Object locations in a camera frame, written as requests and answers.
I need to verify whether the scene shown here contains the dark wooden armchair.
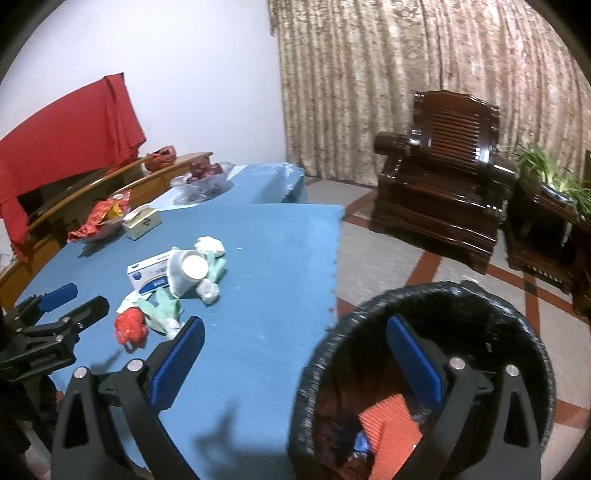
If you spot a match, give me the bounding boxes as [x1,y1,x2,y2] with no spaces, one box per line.
[370,90,518,273]

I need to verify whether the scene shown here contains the light blue tablecloth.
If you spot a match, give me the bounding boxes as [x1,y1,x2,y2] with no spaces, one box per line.
[147,162,309,211]

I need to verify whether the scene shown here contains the dark red apples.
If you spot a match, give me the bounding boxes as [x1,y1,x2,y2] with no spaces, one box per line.
[186,157,223,183]

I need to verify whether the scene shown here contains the orange foam net sleeve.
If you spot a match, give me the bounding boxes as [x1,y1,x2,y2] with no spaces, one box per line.
[359,394,423,480]

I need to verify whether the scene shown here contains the black lined trash bin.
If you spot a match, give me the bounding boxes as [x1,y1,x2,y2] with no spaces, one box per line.
[287,282,556,479]

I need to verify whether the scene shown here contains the red cloth cover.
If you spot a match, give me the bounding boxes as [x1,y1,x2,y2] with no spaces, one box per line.
[1,73,146,262]

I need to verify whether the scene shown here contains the beige patterned curtain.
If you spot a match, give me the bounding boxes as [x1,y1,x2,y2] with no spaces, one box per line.
[269,0,590,185]

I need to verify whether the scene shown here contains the green rubber glove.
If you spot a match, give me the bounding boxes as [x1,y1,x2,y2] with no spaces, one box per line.
[136,287,182,340]
[204,251,226,283]

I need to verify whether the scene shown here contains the green potted plant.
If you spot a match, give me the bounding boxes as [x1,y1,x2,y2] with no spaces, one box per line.
[514,142,590,220]

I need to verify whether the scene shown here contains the white paper cup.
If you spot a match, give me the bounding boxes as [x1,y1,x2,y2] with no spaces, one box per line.
[166,247,209,298]

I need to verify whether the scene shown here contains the white toothpaste tube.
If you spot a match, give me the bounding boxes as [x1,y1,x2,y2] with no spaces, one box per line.
[116,290,140,315]

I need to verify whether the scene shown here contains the cream tissue box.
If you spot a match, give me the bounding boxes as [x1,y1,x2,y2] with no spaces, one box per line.
[122,204,161,240]

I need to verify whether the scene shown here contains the white blue carton box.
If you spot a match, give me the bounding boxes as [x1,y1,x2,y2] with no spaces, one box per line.
[126,250,173,295]

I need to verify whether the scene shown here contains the red plastic bag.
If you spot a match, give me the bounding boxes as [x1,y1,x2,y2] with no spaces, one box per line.
[114,307,148,346]

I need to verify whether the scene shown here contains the red snack packets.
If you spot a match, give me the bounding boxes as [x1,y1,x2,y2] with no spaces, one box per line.
[71,190,131,234]

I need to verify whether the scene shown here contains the white tissue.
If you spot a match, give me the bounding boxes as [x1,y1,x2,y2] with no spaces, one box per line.
[194,236,225,258]

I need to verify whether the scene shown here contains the dark wooden side table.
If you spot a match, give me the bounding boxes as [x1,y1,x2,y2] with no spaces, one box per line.
[503,179,590,317]

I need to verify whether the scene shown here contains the glass fruit bowl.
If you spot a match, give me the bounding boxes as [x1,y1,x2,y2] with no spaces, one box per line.
[169,162,235,203]

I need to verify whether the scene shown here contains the white paper ball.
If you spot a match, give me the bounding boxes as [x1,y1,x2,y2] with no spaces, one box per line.
[195,278,219,306]

